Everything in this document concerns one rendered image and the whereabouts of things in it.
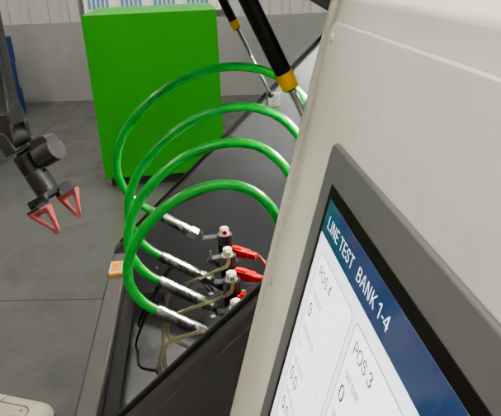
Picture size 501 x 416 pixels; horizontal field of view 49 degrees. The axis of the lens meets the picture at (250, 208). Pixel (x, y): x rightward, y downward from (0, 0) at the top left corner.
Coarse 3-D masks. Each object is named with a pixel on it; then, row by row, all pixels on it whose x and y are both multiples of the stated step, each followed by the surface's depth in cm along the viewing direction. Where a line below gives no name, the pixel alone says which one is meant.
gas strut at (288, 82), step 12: (240, 0) 54; (252, 0) 54; (252, 12) 54; (252, 24) 55; (264, 24) 55; (264, 36) 55; (264, 48) 56; (276, 48) 56; (276, 60) 56; (276, 72) 57; (288, 72) 57; (288, 84) 58; (300, 108) 60
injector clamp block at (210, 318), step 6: (246, 288) 111; (204, 294) 110; (210, 294) 109; (216, 294) 109; (204, 312) 104; (210, 312) 104; (204, 318) 102; (210, 318) 102; (216, 318) 102; (204, 324) 100; (210, 324) 100
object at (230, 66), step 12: (192, 72) 88; (204, 72) 88; (216, 72) 88; (252, 72) 89; (264, 72) 89; (168, 84) 88; (180, 84) 88; (156, 96) 89; (300, 96) 91; (144, 108) 89; (132, 120) 90; (120, 132) 91; (120, 144) 91; (120, 156) 92; (120, 168) 93; (120, 180) 94; (144, 204) 96
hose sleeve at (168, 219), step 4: (152, 208) 97; (164, 216) 97; (168, 216) 97; (172, 216) 98; (160, 220) 97; (164, 220) 97; (168, 220) 97; (172, 220) 97; (176, 220) 98; (180, 220) 98; (168, 224) 98; (172, 224) 98; (176, 224) 98; (180, 224) 98; (184, 224) 98; (176, 228) 98; (180, 228) 98; (184, 228) 98; (188, 228) 98; (184, 232) 99; (188, 232) 99
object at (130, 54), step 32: (96, 32) 390; (128, 32) 393; (160, 32) 396; (192, 32) 398; (96, 64) 399; (128, 64) 402; (160, 64) 404; (192, 64) 407; (96, 96) 408; (128, 96) 411; (192, 96) 416; (160, 128) 423; (192, 128) 426; (128, 160) 430; (160, 160) 433; (192, 160) 436
